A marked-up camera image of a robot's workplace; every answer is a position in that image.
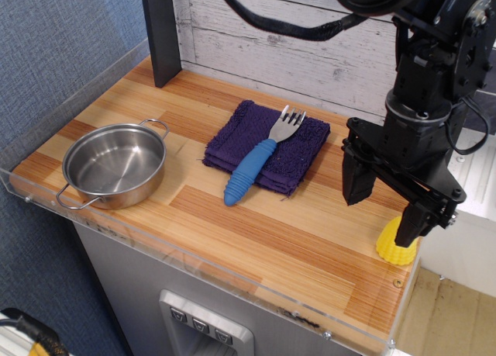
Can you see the purple folded towel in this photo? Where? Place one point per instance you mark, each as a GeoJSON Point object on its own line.
{"type": "Point", "coordinates": [243, 145]}

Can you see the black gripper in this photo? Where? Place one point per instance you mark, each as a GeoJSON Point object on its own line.
{"type": "Point", "coordinates": [409, 153]}

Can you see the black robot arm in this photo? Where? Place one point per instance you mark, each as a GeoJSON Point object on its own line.
{"type": "Point", "coordinates": [443, 52]}

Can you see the stainless steel pan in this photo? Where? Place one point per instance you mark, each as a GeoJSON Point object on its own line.
{"type": "Point", "coordinates": [115, 166]}

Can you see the silver dispenser button panel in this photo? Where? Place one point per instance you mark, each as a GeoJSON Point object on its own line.
{"type": "Point", "coordinates": [197, 330]}

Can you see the blue handled metal fork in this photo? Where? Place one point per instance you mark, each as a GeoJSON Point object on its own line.
{"type": "Point", "coordinates": [250, 166]}

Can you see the yellow toy corn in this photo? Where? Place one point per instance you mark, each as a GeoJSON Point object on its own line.
{"type": "Point", "coordinates": [389, 251]}

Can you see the clear acrylic guard rail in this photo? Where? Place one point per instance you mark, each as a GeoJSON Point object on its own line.
{"type": "Point", "coordinates": [308, 256]}

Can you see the yellow black object corner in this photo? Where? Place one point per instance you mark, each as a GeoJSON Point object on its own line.
{"type": "Point", "coordinates": [24, 335]}

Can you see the grey toy fridge cabinet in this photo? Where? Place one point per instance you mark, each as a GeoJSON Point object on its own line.
{"type": "Point", "coordinates": [133, 281]}

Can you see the left dark post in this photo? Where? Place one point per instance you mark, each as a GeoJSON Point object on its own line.
{"type": "Point", "coordinates": [162, 39]}

